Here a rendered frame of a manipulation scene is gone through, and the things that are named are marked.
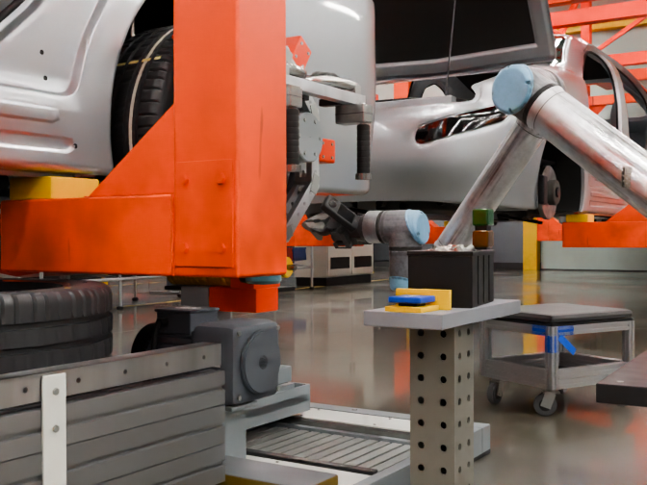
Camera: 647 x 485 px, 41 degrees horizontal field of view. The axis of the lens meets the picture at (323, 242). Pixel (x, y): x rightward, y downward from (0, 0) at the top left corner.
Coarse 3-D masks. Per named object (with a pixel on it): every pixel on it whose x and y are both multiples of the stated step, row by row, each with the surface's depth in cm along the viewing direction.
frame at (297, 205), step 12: (288, 48) 238; (288, 60) 238; (300, 108) 249; (312, 108) 248; (312, 168) 248; (300, 180) 250; (312, 180) 248; (288, 192) 249; (300, 192) 246; (312, 192) 248; (288, 204) 246; (300, 204) 243; (288, 216) 240; (300, 216) 243; (288, 228) 238; (288, 240) 238
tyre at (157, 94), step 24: (144, 48) 218; (168, 48) 212; (120, 72) 217; (144, 72) 212; (168, 72) 210; (120, 96) 213; (144, 96) 208; (168, 96) 210; (120, 120) 211; (144, 120) 207; (120, 144) 211
